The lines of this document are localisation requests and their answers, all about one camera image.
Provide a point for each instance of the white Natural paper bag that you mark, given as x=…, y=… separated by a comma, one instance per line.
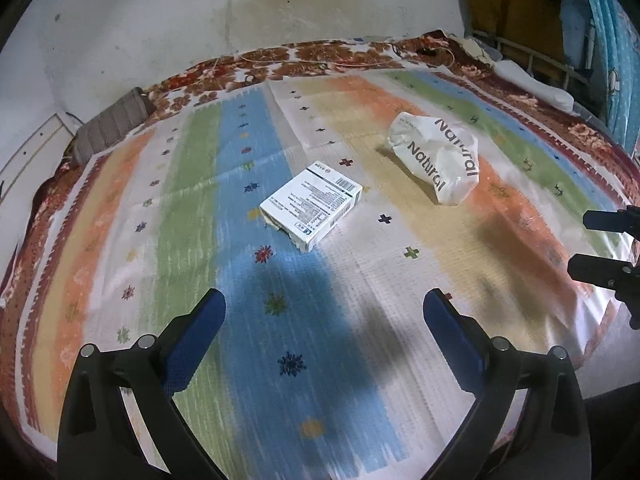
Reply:
x=438, y=153

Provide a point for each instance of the white medicine box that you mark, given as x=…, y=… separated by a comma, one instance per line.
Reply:
x=308, y=206

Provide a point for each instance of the grey brown pillow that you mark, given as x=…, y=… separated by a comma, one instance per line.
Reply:
x=110, y=126

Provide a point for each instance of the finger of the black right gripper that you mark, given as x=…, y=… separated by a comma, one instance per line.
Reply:
x=619, y=276
x=625, y=220

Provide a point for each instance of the colourful striped bed mat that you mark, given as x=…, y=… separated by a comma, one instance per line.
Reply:
x=310, y=259

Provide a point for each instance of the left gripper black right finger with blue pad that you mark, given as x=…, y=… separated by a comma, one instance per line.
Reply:
x=528, y=419

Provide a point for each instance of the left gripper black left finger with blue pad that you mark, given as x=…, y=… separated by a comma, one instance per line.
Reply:
x=96, y=439

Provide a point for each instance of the white pillow at bed edge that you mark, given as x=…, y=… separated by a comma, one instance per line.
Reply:
x=556, y=97

